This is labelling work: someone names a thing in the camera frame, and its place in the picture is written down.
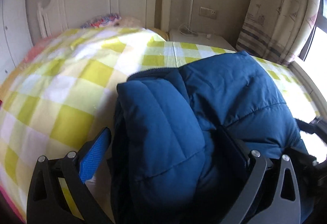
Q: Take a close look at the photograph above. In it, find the cream pink pillow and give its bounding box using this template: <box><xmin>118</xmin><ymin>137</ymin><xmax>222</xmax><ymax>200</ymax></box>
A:
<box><xmin>114</xmin><ymin>17</ymin><xmax>141</xmax><ymax>29</ymax></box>

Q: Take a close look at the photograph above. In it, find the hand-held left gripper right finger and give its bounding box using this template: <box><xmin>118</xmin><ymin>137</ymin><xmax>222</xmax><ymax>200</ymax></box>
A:
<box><xmin>221</xmin><ymin>127</ymin><xmax>302</xmax><ymax>224</ymax></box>

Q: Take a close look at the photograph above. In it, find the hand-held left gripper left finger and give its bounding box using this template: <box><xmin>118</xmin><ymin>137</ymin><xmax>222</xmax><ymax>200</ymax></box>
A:
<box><xmin>27</xmin><ymin>127</ymin><xmax>113</xmax><ymax>224</ymax></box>

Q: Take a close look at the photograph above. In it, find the white nightstand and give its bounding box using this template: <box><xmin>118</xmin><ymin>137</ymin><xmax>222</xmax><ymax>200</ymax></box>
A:
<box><xmin>169</xmin><ymin>28</ymin><xmax>237</xmax><ymax>52</ymax></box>

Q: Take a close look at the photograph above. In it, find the pink bed sheet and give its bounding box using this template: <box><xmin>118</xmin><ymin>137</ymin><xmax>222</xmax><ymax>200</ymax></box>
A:
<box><xmin>0</xmin><ymin>180</ymin><xmax>27</xmax><ymax>224</ymax></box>

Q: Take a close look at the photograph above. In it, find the silver pole lamp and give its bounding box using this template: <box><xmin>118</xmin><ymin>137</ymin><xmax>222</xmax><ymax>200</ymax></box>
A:
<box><xmin>180</xmin><ymin>0</ymin><xmax>199</xmax><ymax>35</ymax></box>

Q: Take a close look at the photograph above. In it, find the window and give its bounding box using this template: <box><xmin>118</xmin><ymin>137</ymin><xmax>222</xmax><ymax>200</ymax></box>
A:
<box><xmin>301</xmin><ymin>0</ymin><xmax>327</xmax><ymax>61</ymax></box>

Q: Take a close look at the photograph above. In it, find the white cable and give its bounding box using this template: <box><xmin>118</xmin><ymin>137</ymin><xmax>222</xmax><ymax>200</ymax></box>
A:
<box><xmin>179</xmin><ymin>23</ymin><xmax>212</xmax><ymax>38</ymax></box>

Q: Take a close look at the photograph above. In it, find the floral patterned pillow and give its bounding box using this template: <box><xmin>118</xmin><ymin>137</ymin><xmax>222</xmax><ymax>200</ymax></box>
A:
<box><xmin>80</xmin><ymin>13</ymin><xmax>121</xmax><ymax>29</ymax></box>

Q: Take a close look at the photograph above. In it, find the printed striped curtain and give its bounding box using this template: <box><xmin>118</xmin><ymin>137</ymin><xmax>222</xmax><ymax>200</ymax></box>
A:
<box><xmin>235</xmin><ymin>0</ymin><xmax>323</xmax><ymax>65</ymax></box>

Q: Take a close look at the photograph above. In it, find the blue padded jacket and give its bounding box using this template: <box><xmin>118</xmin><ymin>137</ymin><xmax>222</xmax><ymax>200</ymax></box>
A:
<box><xmin>111</xmin><ymin>51</ymin><xmax>315</xmax><ymax>224</ymax></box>

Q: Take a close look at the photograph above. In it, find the cream window sill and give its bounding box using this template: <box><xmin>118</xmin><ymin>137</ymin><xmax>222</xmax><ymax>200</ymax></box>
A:
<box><xmin>289</xmin><ymin>58</ymin><xmax>327</xmax><ymax>117</ymax></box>

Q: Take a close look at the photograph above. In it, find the yellow checkered blanket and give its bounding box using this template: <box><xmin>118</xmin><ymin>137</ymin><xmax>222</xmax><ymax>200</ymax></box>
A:
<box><xmin>0</xmin><ymin>27</ymin><xmax>321</xmax><ymax>224</ymax></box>

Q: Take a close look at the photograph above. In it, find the wall socket panel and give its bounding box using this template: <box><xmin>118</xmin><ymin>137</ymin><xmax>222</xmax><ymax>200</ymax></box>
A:
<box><xmin>200</xmin><ymin>7</ymin><xmax>217</xmax><ymax>19</ymax></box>

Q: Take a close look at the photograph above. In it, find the white wardrobe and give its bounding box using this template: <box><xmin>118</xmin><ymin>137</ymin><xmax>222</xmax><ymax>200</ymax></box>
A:
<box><xmin>0</xmin><ymin>0</ymin><xmax>34</xmax><ymax>82</ymax></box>

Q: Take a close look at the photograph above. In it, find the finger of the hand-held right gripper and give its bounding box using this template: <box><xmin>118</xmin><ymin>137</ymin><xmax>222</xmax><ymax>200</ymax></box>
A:
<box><xmin>296</xmin><ymin>116</ymin><xmax>327</xmax><ymax>143</ymax></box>
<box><xmin>305</xmin><ymin>146</ymin><xmax>327</xmax><ymax>189</ymax></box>

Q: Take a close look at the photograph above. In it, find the yellow pillow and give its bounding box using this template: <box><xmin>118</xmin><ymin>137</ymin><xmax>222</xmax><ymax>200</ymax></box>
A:
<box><xmin>148</xmin><ymin>28</ymin><xmax>169</xmax><ymax>41</ymax></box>

